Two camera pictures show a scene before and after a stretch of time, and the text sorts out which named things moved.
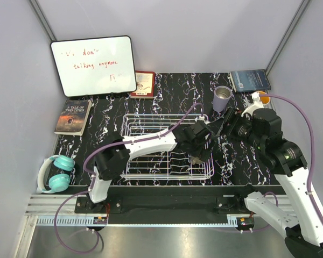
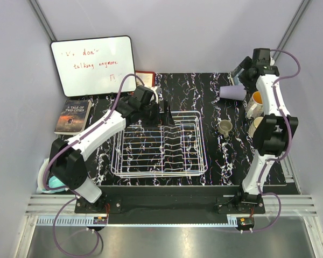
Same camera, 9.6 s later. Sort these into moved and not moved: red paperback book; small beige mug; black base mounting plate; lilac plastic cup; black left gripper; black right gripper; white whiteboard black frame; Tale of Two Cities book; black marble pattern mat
Moved: small beige mug; lilac plastic cup; black left gripper; black right gripper
Not moved: red paperback book; white whiteboard black frame; Tale of Two Cities book; black base mounting plate; black marble pattern mat
